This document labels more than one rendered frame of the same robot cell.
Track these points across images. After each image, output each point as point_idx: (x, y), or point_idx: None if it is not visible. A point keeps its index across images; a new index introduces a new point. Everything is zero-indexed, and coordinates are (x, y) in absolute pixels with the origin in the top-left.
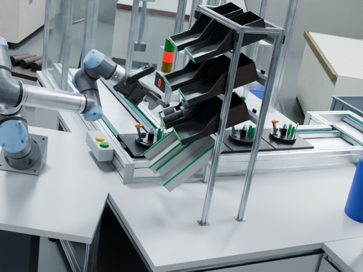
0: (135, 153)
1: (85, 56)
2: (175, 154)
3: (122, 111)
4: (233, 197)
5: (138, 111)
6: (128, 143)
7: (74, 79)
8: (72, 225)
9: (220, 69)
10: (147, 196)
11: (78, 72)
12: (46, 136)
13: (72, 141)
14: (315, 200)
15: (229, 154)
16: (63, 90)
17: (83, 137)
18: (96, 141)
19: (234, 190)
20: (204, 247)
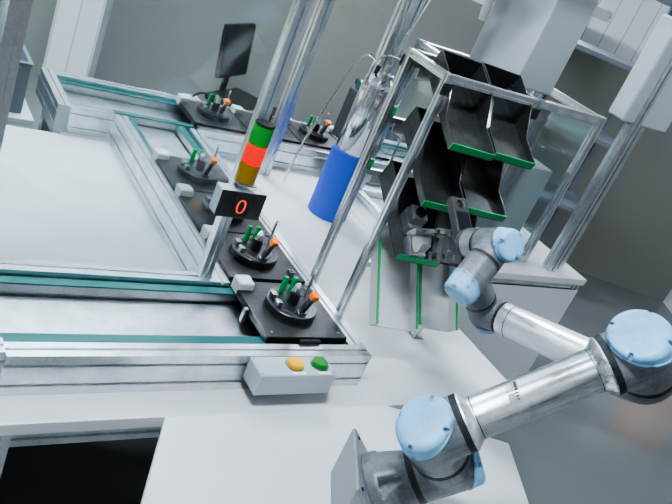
0: (337, 335)
1: (503, 248)
2: (420, 289)
3: (77, 305)
4: (337, 289)
5: (108, 282)
6: (302, 332)
7: (478, 294)
8: (495, 458)
9: None
10: (379, 367)
11: (481, 279)
12: (355, 429)
13: (214, 422)
14: (309, 228)
15: (279, 244)
16: (539, 317)
17: (189, 402)
18: (304, 371)
19: (317, 281)
20: (465, 350)
